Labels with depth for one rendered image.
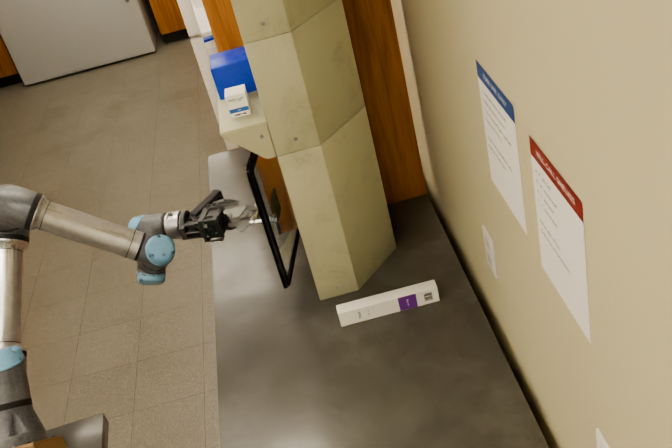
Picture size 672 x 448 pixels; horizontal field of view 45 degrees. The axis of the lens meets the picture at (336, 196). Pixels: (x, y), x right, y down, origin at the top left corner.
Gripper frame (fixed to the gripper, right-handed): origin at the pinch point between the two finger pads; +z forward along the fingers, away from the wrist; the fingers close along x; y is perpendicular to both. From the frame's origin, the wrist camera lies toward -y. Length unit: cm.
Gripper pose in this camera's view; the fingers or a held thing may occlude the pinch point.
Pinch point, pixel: (255, 210)
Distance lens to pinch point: 220.3
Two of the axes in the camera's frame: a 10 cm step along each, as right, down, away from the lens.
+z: 9.7, -1.2, -2.0
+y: -1.0, 5.6, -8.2
